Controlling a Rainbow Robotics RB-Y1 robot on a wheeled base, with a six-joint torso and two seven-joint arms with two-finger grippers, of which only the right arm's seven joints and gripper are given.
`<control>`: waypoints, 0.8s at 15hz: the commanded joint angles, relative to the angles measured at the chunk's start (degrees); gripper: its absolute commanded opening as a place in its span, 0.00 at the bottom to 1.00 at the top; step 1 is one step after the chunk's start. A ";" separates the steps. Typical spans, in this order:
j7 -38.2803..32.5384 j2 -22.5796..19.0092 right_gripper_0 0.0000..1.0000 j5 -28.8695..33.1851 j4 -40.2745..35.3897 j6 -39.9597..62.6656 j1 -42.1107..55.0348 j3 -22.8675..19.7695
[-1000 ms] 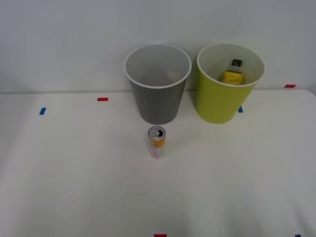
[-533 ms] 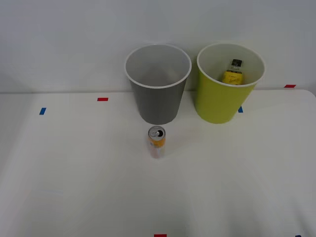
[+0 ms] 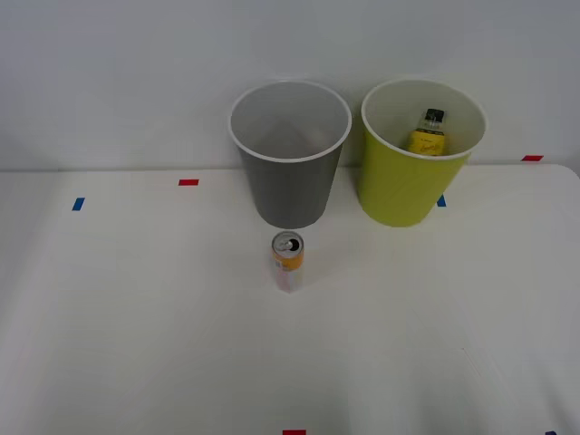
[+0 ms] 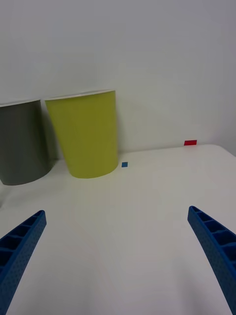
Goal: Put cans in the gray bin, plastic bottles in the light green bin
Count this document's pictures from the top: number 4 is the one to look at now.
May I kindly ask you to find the grey plastic waste bin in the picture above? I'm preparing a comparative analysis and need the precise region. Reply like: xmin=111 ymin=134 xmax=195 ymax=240
xmin=0 ymin=98 xmax=57 ymax=186

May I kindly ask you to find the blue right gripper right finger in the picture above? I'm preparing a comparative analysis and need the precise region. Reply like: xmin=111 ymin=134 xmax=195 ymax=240
xmin=187 ymin=205 xmax=236 ymax=313

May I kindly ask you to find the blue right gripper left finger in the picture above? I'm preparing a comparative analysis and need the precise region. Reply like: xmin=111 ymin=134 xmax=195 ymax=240
xmin=0 ymin=209 xmax=47 ymax=313

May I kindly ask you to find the yellow-green plastic waste bin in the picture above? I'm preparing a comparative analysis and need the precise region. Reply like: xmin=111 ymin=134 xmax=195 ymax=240
xmin=44 ymin=89 xmax=119 ymax=179

